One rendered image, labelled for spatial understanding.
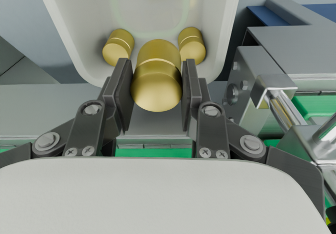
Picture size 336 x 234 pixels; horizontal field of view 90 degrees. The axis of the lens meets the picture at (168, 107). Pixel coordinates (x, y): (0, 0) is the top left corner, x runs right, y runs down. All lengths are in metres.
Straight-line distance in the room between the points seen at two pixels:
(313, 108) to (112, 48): 0.22
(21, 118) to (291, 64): 0.37
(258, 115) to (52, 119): 0.29
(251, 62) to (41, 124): 0.29
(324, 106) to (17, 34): 0.63
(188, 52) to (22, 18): 0.45
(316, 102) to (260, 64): 0.06
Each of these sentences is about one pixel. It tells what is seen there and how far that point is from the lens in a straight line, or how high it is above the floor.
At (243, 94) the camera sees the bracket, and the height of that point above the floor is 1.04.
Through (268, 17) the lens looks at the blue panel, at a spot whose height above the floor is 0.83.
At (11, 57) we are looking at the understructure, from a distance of 1.10.
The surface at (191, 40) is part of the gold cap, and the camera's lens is 0.22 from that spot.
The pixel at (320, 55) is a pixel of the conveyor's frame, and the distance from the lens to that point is 0.25.
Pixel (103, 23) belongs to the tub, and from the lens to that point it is 0.27.
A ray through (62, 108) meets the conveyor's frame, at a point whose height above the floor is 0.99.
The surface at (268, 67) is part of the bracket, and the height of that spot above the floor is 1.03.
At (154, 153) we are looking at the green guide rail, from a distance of 0.24.
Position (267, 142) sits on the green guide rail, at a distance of 0.25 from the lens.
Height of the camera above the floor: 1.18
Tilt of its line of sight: 45 degrees down
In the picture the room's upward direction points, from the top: 179 degrees counter-clockwise
